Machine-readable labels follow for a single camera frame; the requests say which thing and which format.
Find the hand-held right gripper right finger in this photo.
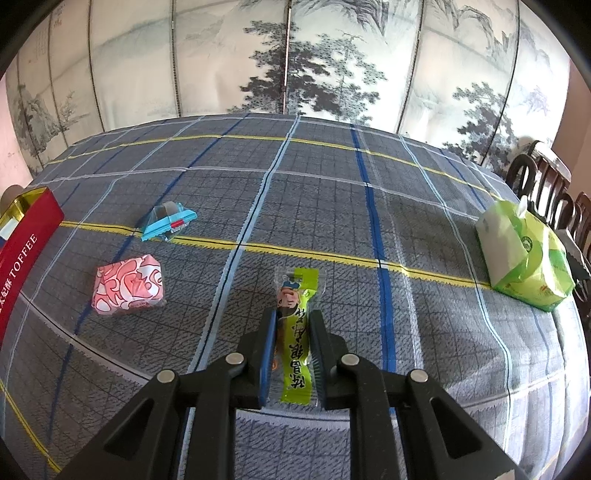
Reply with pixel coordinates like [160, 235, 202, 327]
[308, 310, 520, 480]

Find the painted folding screen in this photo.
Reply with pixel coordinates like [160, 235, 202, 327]
[0, 0, 573, 176]

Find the green tissue pack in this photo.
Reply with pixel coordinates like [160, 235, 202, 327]
[475, 198, 577, 313]

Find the pink patterned snack packet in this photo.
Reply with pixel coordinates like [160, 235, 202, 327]
[91, 253, 167, 317]

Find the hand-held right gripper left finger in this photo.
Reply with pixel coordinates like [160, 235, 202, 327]
[55, 307, 278, 480]

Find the dark wooden chair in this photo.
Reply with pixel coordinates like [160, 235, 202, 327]
[505, 141, 575, 232]
[561, 191, 591, 305]

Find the grey plaid tablecloth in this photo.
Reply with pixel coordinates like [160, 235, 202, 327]
[0, 113, 587, 480]

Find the teal candy wrapper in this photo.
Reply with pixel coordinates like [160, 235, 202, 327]
[140, 200, 198, 243]

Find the green snack stick packet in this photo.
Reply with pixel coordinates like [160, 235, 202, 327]
[274, 268, 326, 407]

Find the red tin box gold inside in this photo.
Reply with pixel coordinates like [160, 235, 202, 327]
[0, 187, 65, 352]

